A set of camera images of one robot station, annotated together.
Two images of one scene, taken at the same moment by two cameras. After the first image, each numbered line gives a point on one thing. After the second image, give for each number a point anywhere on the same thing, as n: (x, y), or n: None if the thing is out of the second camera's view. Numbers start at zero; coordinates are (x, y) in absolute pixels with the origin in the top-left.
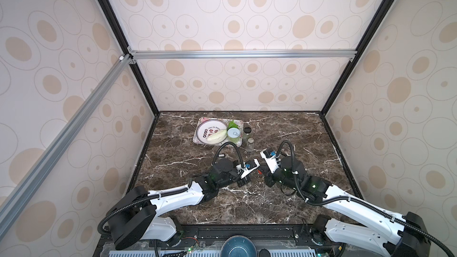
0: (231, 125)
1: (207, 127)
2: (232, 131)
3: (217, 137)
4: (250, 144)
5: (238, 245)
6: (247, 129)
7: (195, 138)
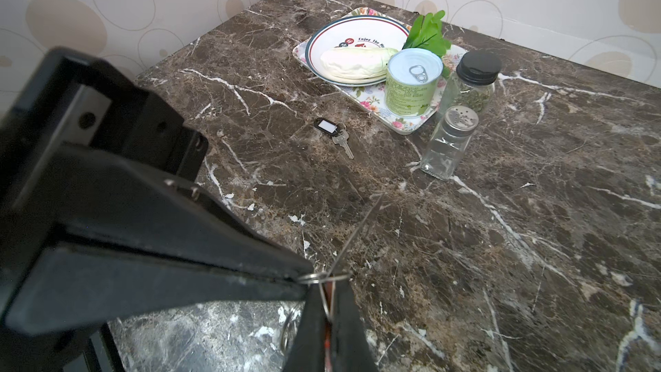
0: (428, 34)
1: (361, 31)
2: (412, 77)
3: (358, 63)
4: (449, 142)
5: None
6: (474, 84)
7: (373, 95)
